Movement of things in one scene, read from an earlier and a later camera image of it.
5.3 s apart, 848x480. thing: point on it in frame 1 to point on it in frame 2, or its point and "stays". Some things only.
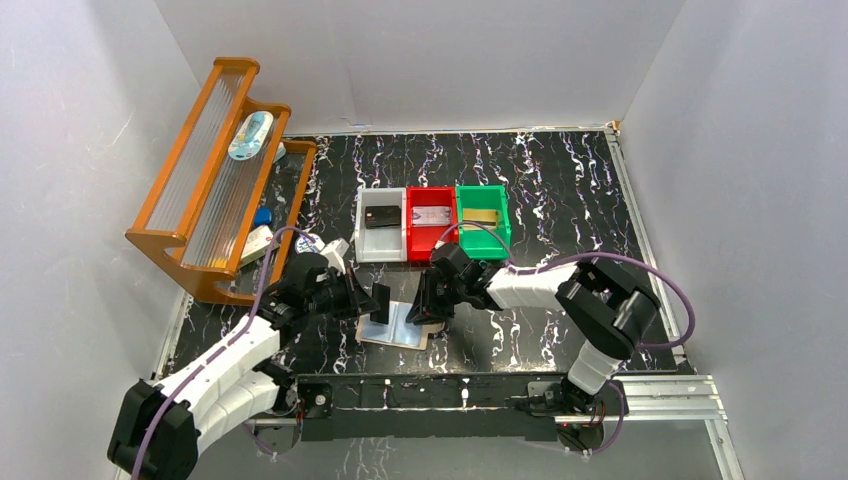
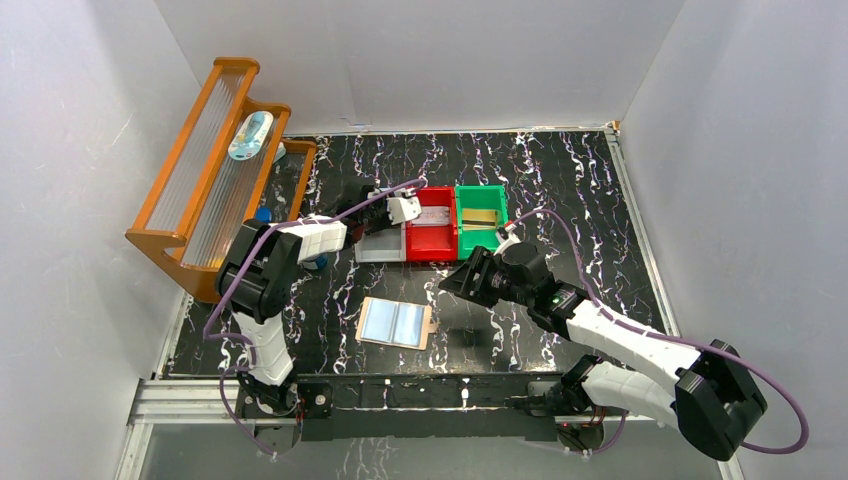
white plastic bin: x=381 y=244 stays
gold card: x=486 y=222 stays
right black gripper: x=425 y=308 to x=461 y=280
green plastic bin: x=483 y=221 stays
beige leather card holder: x=398 y=331 stays
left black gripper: x=354 y=298 to x=370 y=216
